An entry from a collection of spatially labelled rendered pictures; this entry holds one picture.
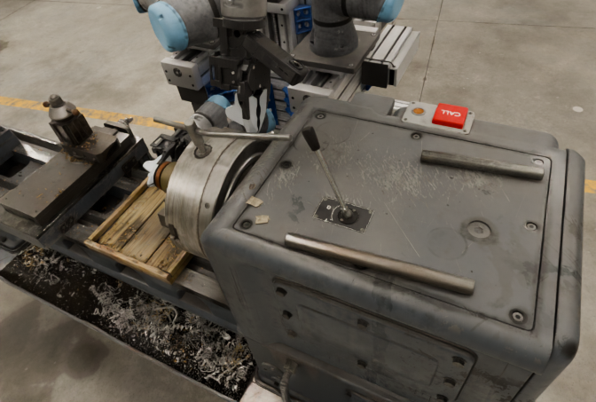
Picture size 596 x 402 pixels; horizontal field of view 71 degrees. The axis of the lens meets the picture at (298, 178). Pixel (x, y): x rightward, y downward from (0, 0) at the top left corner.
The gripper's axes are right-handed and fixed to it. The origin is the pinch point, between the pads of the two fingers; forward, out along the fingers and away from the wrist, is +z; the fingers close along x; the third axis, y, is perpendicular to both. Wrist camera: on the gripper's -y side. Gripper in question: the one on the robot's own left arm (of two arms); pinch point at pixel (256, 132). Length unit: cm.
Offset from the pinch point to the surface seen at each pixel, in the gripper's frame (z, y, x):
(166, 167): 18.5, 30.3, -6.6
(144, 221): 42, 45, -10
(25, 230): 44, 73, 8
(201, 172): 10.7, 11.8, 2.3
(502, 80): 50, -41, -274
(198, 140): 4.6, 13.5, 0.5
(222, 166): 9.2, 8.1, 0.3
